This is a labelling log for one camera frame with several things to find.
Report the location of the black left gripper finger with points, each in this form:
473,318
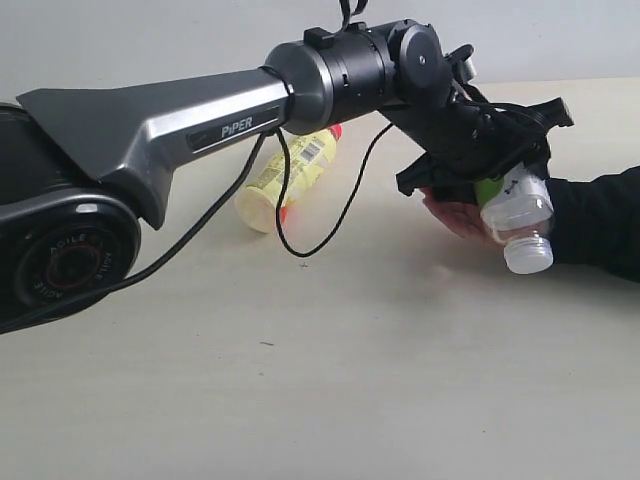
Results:
428,172

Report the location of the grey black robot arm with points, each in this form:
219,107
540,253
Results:
83,169

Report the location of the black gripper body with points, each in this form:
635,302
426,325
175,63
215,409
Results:
462,133

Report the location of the yellow bottle with red cap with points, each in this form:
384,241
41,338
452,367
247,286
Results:
310,156

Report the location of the clear bottle butterfly label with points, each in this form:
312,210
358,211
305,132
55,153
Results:
517,211

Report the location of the person's open hand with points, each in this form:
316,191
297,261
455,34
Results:
461,219

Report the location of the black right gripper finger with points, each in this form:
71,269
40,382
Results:
529,127

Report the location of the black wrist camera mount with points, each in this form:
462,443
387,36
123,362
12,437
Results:
461,64

